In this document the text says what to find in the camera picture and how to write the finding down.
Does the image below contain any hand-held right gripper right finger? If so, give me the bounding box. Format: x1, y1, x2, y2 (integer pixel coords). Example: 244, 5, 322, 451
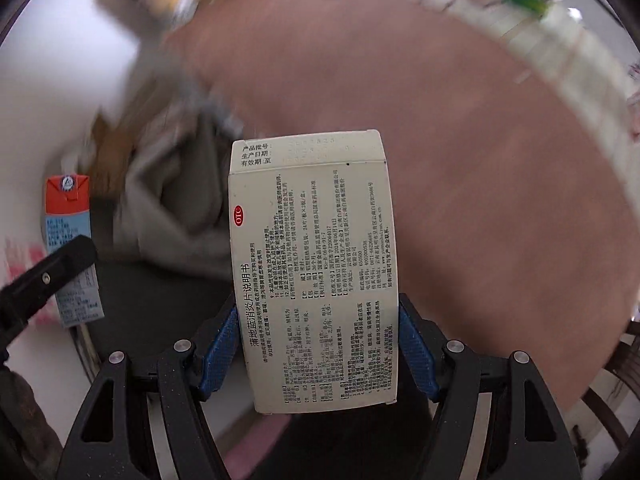
397, 292, 583, 480

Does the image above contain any cream medicine box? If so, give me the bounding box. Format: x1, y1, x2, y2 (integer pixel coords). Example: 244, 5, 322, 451
227, 129, 401, 416

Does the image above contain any cardboard box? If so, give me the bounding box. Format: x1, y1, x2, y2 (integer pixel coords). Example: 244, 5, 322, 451
85, 110, 146, 196

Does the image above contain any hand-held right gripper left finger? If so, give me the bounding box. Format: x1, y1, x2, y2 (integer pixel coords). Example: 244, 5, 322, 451
55, 294, 240, 480

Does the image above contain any brown table mat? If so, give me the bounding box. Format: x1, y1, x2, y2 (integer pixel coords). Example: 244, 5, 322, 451
165, 0, 633, 436

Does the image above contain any pink patterned bag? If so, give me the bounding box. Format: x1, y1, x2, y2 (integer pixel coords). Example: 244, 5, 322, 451
0, 237, 66, 326

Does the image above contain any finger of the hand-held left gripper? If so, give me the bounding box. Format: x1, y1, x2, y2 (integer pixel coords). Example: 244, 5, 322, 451
0, 235, 99, 361

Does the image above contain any small blue orange milk carton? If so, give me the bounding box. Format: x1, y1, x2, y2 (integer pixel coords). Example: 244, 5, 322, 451
40, 174, 103, 330

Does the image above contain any dark wooden chair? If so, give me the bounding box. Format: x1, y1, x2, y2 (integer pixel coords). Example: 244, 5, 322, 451
575, 320, 640, 456

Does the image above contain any pale cloth bag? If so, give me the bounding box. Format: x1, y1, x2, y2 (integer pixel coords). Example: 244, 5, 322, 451
120, 105, 246, 281

